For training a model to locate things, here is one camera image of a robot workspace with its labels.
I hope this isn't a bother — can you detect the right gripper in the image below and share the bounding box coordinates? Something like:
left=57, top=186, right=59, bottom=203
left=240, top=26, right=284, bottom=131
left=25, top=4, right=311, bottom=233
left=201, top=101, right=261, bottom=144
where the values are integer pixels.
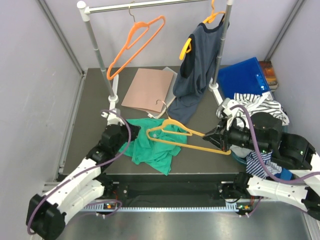
left=201, top=114, right=269, bottom=154

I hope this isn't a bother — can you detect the green tank top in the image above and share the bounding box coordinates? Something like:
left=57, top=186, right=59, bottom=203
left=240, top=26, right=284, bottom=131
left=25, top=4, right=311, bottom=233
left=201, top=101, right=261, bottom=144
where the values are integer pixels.
left=124, top=118, right=187, bottom=176

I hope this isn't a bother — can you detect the yellow-tan hanger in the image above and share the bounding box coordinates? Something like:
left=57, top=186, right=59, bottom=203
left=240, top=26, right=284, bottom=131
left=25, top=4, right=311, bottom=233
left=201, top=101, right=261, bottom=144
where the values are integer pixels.
left=145, top=99, right=232, bottom=156

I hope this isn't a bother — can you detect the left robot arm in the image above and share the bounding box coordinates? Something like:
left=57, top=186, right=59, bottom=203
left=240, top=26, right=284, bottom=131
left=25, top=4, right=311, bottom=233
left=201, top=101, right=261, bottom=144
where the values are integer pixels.
left=26, top=122, right=141, bottom=240

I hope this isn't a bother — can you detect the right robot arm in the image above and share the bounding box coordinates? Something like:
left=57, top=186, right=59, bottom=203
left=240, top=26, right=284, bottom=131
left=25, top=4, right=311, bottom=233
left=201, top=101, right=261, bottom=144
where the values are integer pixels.
left=203, top=112, right=320, bottom=220

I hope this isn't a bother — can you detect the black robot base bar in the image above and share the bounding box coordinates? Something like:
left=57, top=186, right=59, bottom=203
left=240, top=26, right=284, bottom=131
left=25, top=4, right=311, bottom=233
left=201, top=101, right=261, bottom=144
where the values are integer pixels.
left=96, top=173, right=250, bottom=207

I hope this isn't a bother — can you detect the navy blue tank top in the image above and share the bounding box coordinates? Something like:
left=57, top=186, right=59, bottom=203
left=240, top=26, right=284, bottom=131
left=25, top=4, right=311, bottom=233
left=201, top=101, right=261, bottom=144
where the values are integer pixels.
left=167, top=22, right=223, bottom=125

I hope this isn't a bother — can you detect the orange-yellow hanger holding navy top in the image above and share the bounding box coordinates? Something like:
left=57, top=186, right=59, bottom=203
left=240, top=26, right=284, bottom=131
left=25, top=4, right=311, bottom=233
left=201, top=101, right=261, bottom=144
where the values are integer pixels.
left=179, top=0, right=226, bottom=60

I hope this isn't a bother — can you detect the orange hanger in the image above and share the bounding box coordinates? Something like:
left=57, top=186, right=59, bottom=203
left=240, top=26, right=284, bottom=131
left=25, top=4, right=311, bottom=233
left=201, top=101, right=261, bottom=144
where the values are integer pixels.
left=106, top=4, right=166, bottom=81

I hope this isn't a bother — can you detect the pink paper folder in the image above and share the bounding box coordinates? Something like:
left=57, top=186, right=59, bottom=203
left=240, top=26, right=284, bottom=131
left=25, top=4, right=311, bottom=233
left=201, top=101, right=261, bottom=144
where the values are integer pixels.
left=121, top=68, right=174, bottom=113

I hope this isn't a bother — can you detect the striped white laundry pile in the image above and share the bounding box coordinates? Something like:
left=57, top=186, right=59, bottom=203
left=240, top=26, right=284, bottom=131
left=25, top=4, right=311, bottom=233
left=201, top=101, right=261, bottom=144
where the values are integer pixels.
left=230, top=93, right=290, bottom=179

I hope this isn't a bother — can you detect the silver garment rack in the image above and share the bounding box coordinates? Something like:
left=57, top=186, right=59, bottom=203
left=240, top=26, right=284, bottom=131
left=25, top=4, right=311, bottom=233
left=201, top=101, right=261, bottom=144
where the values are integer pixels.
left=76, top=0, right=234, bottom=108

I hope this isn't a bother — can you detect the blue plastic binder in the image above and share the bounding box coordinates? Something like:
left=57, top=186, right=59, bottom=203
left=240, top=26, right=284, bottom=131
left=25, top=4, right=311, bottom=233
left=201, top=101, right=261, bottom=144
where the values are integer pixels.
left=217, top=57, right=270, bottom=99

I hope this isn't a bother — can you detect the blue cloth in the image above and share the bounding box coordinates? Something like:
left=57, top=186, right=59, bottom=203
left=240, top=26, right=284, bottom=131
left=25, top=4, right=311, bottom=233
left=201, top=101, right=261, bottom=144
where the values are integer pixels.
left=280, top=168, right=293, bottom=181

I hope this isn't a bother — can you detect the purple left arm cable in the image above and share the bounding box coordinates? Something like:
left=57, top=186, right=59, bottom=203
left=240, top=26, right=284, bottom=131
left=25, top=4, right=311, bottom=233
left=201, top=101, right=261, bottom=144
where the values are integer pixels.
left=26, top=109, right=132, bottom=236

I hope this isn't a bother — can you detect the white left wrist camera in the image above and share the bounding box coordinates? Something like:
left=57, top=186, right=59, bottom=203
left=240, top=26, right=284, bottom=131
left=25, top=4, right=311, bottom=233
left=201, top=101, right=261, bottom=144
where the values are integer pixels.
left=100, top=108, right=124, bottom=126

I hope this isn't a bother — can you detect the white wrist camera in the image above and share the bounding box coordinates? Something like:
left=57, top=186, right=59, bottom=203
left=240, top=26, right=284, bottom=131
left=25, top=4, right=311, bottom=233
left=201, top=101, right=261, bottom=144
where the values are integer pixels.
left=100, top=108, right=124, bottom=126
left=216, top=98, right=239, bottom=119

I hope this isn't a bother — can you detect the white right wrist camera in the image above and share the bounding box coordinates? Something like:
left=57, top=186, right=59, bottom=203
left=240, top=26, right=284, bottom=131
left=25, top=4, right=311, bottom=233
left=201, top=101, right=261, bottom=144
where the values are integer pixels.
left=216, top=98, right=239, bottom=119

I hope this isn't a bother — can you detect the aluminium frame rail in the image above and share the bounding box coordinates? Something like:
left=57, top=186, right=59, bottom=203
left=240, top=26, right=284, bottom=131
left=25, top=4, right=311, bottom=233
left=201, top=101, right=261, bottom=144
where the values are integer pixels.
left=36, top=0, right=86, bottom=174

